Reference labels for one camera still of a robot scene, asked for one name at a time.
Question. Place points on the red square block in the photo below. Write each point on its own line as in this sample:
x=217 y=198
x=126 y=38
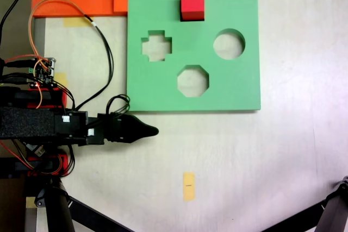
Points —
x=192 y=3

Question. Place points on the green shape sorter board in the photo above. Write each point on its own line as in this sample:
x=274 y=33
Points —
x=163 y=88

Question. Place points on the small yellow tape piece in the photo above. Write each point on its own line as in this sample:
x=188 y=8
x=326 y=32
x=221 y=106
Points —
x=62 y=77

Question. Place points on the yellow tape strip with print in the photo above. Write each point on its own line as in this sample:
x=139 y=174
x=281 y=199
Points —
x=189 y=187

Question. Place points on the black board with silver ports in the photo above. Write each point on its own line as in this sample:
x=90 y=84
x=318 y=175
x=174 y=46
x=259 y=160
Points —
x=36 y=149

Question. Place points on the red and black clamp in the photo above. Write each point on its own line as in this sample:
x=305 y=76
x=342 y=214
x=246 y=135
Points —
x=27 y=96
x=40 y=165

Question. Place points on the circuit board with green terminal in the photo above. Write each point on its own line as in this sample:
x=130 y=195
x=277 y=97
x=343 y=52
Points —
x=43 y=73

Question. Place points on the wide yellow tape piece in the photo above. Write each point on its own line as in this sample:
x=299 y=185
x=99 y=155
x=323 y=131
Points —
x=76 y=22

